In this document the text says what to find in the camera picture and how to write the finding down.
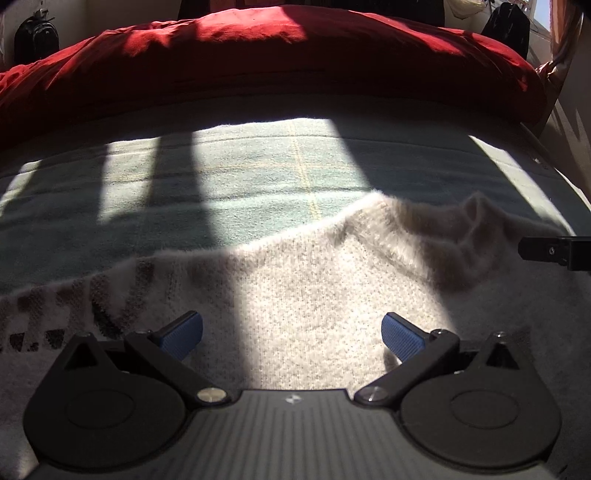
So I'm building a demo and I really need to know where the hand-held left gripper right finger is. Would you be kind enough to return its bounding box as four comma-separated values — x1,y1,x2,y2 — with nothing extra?
353,311,532,407

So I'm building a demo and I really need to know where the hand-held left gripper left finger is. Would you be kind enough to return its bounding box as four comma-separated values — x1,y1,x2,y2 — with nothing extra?
62,310,232,407

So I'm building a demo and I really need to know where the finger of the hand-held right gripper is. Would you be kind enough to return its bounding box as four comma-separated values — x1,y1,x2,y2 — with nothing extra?
518,235,591,271

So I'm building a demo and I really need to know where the white fuzzy sweater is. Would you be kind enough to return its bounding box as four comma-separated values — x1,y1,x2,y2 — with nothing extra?
0,191,591,480

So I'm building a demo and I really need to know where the orange striped curtain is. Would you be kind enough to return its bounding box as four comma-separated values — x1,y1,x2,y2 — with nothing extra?
536,0,583,125

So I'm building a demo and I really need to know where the black hanging jacket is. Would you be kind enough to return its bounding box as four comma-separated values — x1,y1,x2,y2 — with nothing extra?
480,2,531,61

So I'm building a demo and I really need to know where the white hanging garment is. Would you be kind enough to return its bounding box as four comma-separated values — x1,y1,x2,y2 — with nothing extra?
443,0,485,19

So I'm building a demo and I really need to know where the red duvet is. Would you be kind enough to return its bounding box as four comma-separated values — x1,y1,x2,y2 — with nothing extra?
0,4,548,149

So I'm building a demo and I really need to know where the black backpack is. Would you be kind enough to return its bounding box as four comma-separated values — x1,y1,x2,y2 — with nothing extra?
14,11,60,65

